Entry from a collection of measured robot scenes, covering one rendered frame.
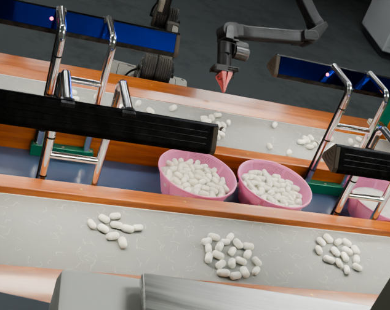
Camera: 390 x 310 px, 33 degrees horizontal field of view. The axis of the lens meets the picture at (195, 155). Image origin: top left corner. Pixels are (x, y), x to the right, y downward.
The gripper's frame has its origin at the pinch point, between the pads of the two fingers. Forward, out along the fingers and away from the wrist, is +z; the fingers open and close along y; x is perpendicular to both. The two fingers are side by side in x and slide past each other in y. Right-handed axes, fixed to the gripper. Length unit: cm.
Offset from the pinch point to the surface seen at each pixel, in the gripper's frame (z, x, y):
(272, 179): 38.1, -18.5, 11.3
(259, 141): 19.5, -2.4, 14.3
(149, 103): 6.8, 8.1, -27.0
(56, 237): 68, -45, -65
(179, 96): 1.5, 9.7, -14.7
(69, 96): 38, -69, -69
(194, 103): 3.3, 9.6, -8.3
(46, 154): 44, -39, -69
